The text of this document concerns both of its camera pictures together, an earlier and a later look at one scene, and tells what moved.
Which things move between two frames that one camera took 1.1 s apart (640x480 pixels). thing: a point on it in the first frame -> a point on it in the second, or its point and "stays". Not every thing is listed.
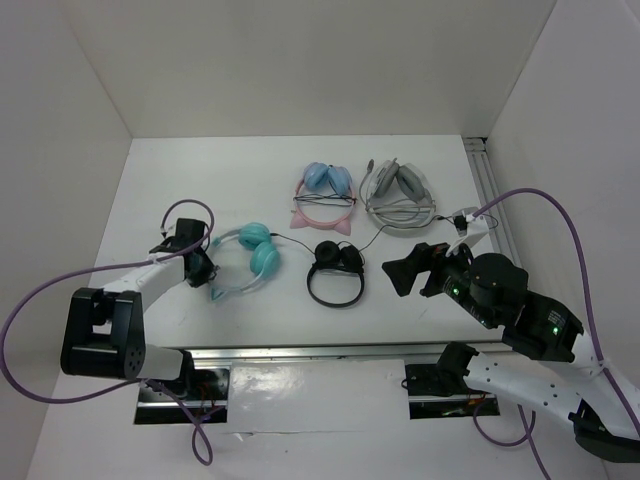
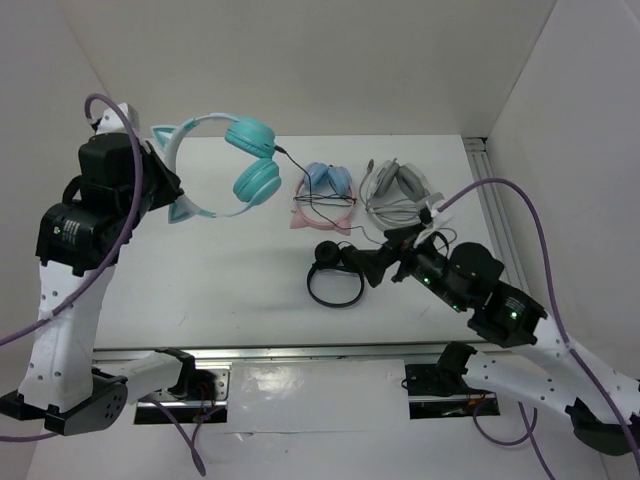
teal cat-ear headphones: [265, 256] -> [252, 145]
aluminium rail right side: [484, 175] stays
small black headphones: [341, 257] stays
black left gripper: [207, 273] -> [151, 158]
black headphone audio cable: [386, 229] -> [350, 227]
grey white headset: [397, 195] stays
